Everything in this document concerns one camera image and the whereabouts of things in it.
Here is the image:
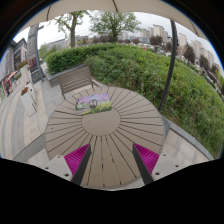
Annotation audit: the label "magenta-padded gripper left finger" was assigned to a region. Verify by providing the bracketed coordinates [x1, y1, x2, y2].
[42, 143, 93, 186]

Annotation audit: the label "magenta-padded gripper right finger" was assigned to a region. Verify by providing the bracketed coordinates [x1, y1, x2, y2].
[131, 143, 184, 186]

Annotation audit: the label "transparent grey computer mouse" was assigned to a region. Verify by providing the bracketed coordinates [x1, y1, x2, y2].
[89, 94, 101, 108]

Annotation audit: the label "flower print mouse pad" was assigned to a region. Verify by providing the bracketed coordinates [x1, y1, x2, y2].
[75, 93, 113, 116]

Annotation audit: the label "white planter with flowers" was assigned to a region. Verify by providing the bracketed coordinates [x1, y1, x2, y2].
[19, 86, 38, 118]
[17, 59, 33, 84]

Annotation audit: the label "brown slatted patio chair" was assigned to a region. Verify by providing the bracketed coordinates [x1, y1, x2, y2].
[57, 64, 101, 100]

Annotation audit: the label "trimmed green hedge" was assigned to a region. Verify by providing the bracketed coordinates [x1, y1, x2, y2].
[44, 43, 224, 158]

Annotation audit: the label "curved black parasol pole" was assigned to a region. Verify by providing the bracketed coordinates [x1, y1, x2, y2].
[157, 19, 179, 113]

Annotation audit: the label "tall grey sign pillar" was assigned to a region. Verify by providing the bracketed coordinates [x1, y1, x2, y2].
[27, 23, 45, 84]

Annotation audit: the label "distant apartment buildings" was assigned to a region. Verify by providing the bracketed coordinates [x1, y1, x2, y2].
[139, 23, 221, 76]

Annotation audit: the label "thin-crowned tree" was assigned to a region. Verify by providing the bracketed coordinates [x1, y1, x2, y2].
[54, 10, 91, 48]

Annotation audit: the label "round-crowned green tree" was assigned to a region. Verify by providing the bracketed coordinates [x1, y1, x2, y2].
[89, 11, 142, 44]

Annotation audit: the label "beige parasol canopy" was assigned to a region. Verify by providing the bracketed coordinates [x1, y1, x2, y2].
[19, 0, 208, 41]

